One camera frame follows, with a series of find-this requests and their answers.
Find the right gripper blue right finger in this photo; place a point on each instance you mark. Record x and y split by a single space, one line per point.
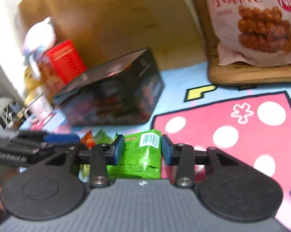
176 154

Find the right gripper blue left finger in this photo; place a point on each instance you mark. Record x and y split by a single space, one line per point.
110 154

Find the green pea snack bag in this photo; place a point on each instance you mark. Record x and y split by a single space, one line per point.
102 138

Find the green foil snack packet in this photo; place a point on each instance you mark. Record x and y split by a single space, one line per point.
141 158

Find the red orange snack packet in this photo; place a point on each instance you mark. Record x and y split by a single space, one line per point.
88 140

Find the black sheep-print tin box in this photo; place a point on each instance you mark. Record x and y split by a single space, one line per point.
122 91

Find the white enamel mug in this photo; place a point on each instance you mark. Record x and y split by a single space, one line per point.
38 104

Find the yellow duck plush toy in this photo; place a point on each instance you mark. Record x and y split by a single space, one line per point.
30 81

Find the red gift box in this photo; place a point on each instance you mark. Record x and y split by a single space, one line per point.
60 65

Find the Peppa Pig blue tablecloth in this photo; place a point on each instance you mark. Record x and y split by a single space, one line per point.
251 123

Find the pastel unicorn plush toy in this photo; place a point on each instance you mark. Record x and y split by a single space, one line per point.
39 38

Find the woven brown chair seat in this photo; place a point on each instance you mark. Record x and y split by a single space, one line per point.
237 73

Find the pink fried-twist snack bag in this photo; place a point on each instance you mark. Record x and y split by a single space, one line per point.
257 32

